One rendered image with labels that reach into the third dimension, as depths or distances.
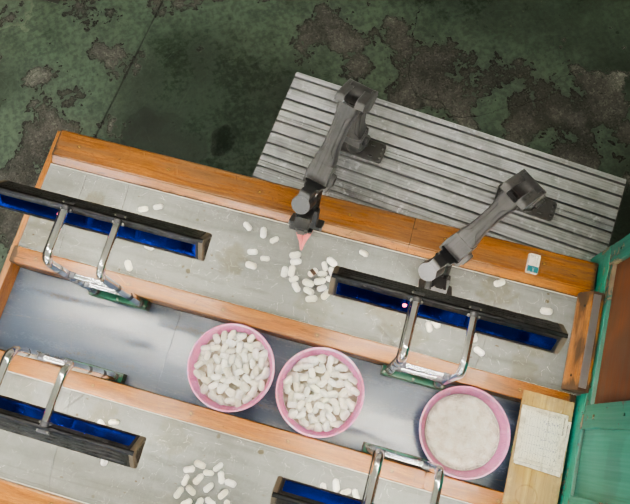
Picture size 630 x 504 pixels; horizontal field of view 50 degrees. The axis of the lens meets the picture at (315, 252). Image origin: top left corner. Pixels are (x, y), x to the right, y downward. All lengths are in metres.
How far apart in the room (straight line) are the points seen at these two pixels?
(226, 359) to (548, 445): 0.98
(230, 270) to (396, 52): 1.57
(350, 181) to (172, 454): 1.04
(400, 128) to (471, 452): 1.09
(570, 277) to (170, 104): 1.95
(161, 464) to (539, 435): 1.11
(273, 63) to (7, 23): 1.32
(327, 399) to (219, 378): 0.34
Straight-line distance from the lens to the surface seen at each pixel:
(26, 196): 1.98
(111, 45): 3.48
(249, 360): 2.11
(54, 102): 3.42
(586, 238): 2.40
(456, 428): 2.11
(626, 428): 1.81
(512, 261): 2.18
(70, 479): 2.21
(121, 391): 2.14
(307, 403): 2.07
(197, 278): 2.16
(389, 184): 2.31
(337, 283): 1.75
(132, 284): 2.18
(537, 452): 2.12
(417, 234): 2.15
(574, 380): 2.09
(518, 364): 2.16
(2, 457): 2.29
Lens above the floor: 2.81
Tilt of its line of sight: 75 degrees down
